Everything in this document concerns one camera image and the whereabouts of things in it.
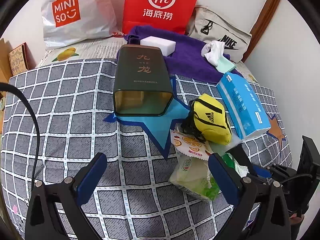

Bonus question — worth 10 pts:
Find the blue tissue pack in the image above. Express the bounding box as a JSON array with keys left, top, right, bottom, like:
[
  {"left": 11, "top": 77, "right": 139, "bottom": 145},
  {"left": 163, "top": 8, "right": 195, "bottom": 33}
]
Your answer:
[{"left": 217, "top": 72, "right": 271, "bottom": 140}]

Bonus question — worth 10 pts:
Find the yellow Adidas mini pouch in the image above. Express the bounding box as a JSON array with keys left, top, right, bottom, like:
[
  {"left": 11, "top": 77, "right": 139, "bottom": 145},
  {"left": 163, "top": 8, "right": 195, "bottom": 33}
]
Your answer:
[{"left": 181, "top": 94, "right": 232, "bottom": 145}]

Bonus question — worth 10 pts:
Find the white sponge block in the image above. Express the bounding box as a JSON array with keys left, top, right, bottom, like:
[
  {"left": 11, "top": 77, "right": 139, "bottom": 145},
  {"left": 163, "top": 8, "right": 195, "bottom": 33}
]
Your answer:
[{"left": 140, "top": 36, "right": 176, "bottom": 56}]

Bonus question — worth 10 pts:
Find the grey checked bedsheet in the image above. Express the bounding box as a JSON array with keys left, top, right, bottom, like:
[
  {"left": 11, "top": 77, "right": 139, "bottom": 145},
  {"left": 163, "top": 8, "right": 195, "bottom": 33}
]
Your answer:
[{"left": 0, "top": 57, "right": 293, "bottom": 240}]

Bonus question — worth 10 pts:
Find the orange print snack packet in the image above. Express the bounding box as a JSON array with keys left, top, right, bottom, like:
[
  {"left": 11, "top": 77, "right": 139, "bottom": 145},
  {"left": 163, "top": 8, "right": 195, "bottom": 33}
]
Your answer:
[{"left": 170, "top": 130, "right": 213, "bottom": 161}]

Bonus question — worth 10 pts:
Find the mint green cloth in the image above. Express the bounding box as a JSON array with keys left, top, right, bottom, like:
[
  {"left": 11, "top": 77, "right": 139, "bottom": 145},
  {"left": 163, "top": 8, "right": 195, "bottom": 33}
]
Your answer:
[{"left": 216, "top": 56, "right": 235, "bottom": 74}]

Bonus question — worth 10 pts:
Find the white cotton glove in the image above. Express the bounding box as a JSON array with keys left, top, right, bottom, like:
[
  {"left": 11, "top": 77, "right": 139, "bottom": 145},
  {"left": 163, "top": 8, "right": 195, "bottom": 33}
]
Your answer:
[{"left": 201, "top": 41, "right": 226, "bottom": 67}]

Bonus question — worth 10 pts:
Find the brown cardboard box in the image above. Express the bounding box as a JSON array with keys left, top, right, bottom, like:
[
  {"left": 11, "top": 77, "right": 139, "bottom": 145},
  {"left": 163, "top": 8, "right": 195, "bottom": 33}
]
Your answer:
[{"left": 0, "top": 38, "right": 33, "bottom": 83}]

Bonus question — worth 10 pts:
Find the purple fleece towel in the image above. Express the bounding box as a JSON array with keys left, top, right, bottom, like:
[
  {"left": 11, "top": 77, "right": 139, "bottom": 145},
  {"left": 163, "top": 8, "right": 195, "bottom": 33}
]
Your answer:
[{"left": 123, "top": 25, "right": 243, "bottom": 84}]

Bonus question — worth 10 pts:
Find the dark green tin box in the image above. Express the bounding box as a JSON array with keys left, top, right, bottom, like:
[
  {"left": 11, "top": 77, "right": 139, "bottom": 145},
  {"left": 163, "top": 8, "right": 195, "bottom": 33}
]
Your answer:
[{"left": 113, "top": 44, "right": 174, "bottom": 116}]

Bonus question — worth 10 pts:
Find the beige Nike waist bag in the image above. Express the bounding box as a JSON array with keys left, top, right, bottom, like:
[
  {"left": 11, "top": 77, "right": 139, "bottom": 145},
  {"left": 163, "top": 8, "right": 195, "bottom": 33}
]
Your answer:
[{"left": 186, "top": 5, "right": 252, "bottom": 63}]

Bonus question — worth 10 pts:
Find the newspaper print fruit cover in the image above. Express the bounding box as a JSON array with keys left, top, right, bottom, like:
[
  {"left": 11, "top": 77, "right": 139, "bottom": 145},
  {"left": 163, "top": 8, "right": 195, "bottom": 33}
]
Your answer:
[{"left": 35, "top": 36, "right": 259, "bottom": 84}]

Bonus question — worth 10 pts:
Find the white Miniso plastic bag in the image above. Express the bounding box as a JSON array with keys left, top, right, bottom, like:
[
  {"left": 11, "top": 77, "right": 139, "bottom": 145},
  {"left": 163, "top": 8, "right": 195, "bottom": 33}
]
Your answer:
[{"left": 41, "top": 0, "right": 123, "bottom": 50}]

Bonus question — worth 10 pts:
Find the red paper shopping bag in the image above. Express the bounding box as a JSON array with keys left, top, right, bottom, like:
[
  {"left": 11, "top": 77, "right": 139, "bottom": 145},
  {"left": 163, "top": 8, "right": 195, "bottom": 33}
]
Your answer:
[{"left": 122, "top": 0, "right": 197, "bottom": 34}]

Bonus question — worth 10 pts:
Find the black cable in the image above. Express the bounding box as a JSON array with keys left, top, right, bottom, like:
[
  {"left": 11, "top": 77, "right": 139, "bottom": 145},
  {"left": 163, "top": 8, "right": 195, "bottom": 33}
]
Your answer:
[{"left": 0, "top": 82, "right": 41, "bottom": 188}]

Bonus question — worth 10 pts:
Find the brown wooden door frame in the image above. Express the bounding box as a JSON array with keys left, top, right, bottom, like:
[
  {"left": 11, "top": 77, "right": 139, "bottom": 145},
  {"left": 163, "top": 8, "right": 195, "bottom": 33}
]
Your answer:
[{"left": 242, "top": 0, "right": 281, "bottom": 62}]

